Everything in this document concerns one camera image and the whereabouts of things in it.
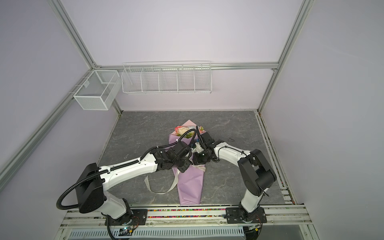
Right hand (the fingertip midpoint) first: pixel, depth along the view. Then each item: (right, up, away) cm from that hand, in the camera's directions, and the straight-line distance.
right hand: (193, 164), depth 88 cm
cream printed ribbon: (+5, -1, -1) cm, 5 cm away
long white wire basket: (-19, +56, +14) cm, 61 cm away
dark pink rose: (-13, +21, +17) cm, 30 cm away
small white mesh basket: (-62, +46, +9) cm, 78 cm away
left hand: (-3, +2, -7) cm, 9 cm away
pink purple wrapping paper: (-2, -8, -5) cm, 10 cm away
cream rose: (-8, +20, +11) cm, 24 cm away
